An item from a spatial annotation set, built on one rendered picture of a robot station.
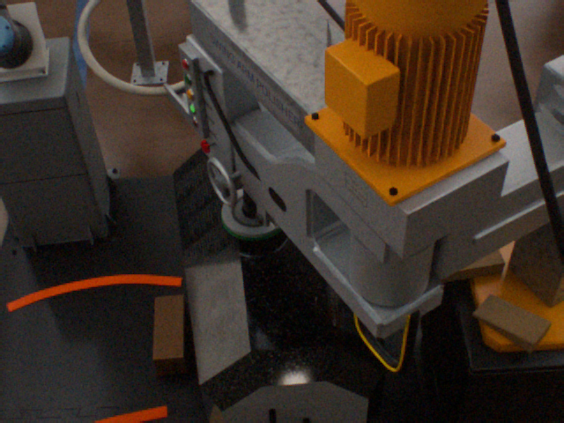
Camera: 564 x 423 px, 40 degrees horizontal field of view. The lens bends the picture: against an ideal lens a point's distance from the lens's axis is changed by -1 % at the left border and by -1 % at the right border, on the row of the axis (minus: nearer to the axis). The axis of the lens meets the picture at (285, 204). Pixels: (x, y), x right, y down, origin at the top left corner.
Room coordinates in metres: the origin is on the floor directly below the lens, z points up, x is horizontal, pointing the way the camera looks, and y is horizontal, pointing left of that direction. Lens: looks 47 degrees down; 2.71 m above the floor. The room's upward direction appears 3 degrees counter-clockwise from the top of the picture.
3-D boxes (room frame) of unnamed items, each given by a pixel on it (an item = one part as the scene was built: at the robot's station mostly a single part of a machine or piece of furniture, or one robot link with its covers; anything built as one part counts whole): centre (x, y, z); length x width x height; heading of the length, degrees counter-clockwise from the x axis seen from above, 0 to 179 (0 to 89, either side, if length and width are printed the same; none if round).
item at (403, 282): (1.12, -0.24, 1.32); 0.19 x 0.19 x 0.20
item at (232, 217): (1.69, 0.10, 0.85); 0.21 x 0.21 x 0.01
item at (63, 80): (2.52, 1.04, 0.43); 0.50 x 0.50 x 0.85; 6
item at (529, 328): (1.26, -0.64, 0.80); 0.20 x 0.10 x 0.05; 45
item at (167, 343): (1.75, 0.49, 0.07); 0.30 x 0.12 x 0.12; 3
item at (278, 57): (1.39, -0.08, 1.60); 0.96 x 0.25 x 0.17; 31
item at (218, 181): (1.52, 0.14, 1.18); 0.15 x 0.10 x 0.15; 31
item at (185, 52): (1.69, 0.23, 1.35); 0.08 x 0.03 x 0.28; 31
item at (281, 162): (1.34, -0.09, 1.28); 0.74 x 0.23 x 0.49; 31
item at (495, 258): (1.48, -0.56, 0.81); 0.20 x 0.10 x 0.05; 98
